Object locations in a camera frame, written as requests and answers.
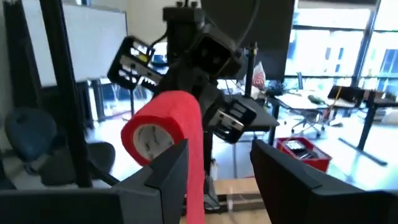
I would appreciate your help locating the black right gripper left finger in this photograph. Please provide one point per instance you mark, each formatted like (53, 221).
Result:
(140, 199)

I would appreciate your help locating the black aluminium rig frame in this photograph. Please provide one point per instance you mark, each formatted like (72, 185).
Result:
(62, 93)

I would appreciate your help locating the dark grey desk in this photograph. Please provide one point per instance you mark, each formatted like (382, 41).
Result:
(264, 119)

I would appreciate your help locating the black standing desk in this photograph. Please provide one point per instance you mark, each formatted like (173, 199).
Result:
(368, 124)

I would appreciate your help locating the large dark panel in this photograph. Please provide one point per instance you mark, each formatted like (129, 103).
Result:
(273, 37)

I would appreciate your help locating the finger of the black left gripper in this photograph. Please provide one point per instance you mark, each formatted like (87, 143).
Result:
(211, 102)
(166, 86)

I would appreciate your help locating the red bandage roll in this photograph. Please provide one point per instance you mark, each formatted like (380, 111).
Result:
(177, 109)

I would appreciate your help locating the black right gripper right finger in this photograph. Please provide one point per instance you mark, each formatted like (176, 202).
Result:
(295, 199)

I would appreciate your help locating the red and white bag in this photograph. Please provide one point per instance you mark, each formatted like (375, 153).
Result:
(258, 77)

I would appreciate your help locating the red plastic crate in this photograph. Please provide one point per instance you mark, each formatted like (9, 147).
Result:
(320, 163)

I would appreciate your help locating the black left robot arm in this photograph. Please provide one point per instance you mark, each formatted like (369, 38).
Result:
(180, 37)

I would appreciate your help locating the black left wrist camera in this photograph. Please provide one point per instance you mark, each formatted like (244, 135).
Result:
(217, 53)

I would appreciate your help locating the black ribbed device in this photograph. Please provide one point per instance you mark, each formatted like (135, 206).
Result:
(295, 146)

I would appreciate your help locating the blue office chair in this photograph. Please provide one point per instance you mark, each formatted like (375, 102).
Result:
(31, 133)

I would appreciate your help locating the black office chair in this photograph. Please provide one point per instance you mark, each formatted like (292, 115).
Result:
(99, 155)

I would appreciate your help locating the whiteboard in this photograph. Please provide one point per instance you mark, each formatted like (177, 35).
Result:
(93, 40)

